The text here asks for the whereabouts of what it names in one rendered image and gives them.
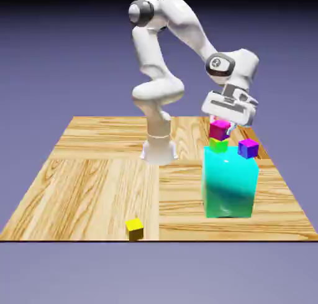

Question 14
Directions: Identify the small purple cube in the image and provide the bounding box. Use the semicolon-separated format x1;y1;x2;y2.
237;138;260;160

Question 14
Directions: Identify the large cyan box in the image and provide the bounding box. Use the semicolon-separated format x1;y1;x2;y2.
201;145;260;219

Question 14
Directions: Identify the small yellow cube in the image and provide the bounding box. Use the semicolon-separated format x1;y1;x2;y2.
124;218;145;242

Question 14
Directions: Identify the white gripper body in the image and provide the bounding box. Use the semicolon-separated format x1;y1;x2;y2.
201;90;257;126

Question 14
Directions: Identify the small magenta cube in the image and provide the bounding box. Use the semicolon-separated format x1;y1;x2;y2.
209;119;232;142

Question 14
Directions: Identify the small green cube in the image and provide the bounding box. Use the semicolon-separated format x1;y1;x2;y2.
208;137;229;154

